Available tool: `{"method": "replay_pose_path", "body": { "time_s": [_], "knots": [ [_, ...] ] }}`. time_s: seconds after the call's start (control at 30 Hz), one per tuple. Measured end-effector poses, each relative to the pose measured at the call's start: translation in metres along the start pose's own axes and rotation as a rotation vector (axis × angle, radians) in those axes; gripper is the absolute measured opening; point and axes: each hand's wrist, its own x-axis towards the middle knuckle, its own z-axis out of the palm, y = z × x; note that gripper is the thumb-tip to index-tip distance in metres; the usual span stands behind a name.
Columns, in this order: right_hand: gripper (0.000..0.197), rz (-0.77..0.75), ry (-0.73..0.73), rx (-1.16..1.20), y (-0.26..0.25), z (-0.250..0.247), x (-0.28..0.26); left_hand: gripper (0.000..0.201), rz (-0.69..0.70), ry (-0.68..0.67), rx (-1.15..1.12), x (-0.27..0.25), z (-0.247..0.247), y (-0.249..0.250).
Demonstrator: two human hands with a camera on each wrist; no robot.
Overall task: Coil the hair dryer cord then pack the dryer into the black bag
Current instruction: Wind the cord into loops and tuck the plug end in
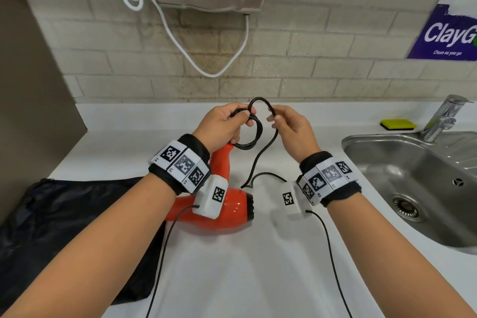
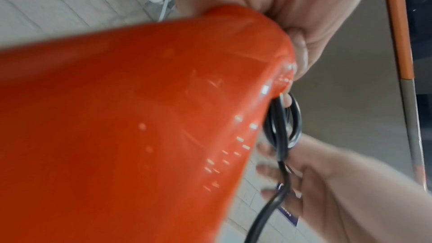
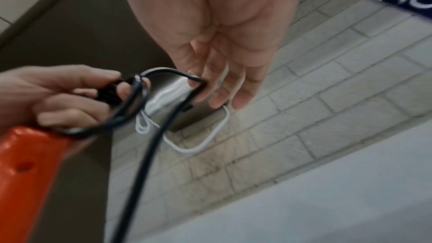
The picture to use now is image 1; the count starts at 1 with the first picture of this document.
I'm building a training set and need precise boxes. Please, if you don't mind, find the person's left hand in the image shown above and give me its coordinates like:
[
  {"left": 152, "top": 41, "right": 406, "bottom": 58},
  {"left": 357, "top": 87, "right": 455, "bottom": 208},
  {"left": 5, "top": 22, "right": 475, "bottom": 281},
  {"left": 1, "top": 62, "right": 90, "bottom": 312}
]
[{"left": 192, "top": 103, "right": 258, "bottom": 156}]

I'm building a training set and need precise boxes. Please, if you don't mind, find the thin black camera cable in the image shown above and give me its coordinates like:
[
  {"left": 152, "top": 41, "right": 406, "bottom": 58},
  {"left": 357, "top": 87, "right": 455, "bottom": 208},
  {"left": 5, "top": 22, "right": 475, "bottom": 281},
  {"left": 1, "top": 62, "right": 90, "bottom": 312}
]
[
  {"left": 145, "top": 204, "right": 200, "bottom": 318},
  {"left": 306, "top": 210, "right": 353, "bottom": 318}
]

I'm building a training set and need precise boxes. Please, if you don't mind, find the orange hair dryer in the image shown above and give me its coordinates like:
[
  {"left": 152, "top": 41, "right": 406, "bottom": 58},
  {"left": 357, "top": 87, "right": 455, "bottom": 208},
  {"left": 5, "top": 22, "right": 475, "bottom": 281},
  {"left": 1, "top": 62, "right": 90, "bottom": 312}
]
[{"left": 164, "top": 143, "right": 256, "bottom": 234}]

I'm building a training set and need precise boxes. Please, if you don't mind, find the black hair dryer cord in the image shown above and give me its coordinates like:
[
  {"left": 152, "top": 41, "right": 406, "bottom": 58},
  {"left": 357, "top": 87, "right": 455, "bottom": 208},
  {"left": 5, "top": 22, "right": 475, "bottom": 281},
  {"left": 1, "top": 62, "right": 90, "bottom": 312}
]
[{"left": 227, "top": 97, "right": 288, "bottom": 189}]

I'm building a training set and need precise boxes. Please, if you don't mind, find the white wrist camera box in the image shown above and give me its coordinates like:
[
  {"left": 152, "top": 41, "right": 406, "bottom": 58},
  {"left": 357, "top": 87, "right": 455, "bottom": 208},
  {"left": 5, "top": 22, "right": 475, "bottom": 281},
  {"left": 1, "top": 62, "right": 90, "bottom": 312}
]
[
  {"left": 192, "top": 174, "right": 229, "bottom": 221},
  {"left": 281, "top": 181, "right": 312, "bottom": 220}
]

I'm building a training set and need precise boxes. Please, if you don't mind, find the white power cable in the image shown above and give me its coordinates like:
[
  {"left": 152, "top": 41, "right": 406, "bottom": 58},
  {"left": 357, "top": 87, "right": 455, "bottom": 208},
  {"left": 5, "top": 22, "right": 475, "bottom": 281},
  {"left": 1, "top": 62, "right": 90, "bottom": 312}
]
[{"left": 114, "top": 0, "right": 250, "bottom": 79}]

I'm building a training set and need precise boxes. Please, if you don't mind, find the chrome faucet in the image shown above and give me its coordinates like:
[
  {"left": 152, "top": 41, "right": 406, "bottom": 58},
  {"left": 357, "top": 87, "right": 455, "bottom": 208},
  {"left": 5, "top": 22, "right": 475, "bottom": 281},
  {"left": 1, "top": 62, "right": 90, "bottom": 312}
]
[{"left": 421, "top": 94, "right": 475, "bottom": 143}]

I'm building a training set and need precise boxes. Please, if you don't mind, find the stainless steel sink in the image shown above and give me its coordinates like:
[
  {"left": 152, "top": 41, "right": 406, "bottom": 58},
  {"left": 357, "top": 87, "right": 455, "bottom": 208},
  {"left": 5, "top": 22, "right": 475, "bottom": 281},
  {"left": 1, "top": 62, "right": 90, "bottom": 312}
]
[{"left": 341, "top": 130, "right": 477, "bottom": 255}]

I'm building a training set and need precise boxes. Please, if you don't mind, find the purple wall sign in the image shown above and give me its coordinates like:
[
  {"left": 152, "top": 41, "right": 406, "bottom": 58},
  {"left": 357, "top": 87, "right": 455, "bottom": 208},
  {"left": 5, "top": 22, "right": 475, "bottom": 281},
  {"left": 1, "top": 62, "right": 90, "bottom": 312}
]
[{"left": 406, "top": 0, "right": 477, "bottom": 63}]

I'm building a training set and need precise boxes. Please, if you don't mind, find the black fabric bag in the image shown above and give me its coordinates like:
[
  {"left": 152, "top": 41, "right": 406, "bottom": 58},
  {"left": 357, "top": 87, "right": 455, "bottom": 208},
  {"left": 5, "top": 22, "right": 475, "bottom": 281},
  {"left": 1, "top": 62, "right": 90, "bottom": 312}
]
[{"left": 0, "top": 177, "right": 167, "bottom": 308}]

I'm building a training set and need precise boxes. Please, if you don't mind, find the person's right hand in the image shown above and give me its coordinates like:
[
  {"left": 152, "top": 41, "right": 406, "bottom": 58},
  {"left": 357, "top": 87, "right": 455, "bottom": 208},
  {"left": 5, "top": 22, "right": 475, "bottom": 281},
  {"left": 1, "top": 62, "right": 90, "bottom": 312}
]
[{"left": 266, "top": 105, "right": 322, "bottom": 164}]

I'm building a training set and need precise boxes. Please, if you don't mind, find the person's right forearm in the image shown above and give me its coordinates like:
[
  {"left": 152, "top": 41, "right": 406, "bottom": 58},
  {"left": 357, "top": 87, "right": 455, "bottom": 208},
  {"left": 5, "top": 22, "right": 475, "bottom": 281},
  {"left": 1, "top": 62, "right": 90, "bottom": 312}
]
[{"left": 326, "top": 191, "right": 477, "bottom": 318}]

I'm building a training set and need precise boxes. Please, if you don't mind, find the yellow green sponge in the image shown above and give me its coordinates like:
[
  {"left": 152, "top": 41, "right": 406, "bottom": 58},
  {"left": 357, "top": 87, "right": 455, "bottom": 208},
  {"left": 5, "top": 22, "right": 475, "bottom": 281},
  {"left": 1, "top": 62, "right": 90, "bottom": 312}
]
[{"left": 380, "top": 118, "right": 417, "bottom": 131}]

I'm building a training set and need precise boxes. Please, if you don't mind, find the black wristband with marker tiles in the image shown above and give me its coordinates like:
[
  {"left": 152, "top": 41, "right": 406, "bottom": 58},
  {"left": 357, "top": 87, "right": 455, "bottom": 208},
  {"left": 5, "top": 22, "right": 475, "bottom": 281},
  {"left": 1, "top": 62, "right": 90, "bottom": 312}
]
[
  {"left": 148, "top": 134, "right": 212, "bottom": 196},
  {"left": 296, "top": 151, "right": 362, "bottom": 208}
]

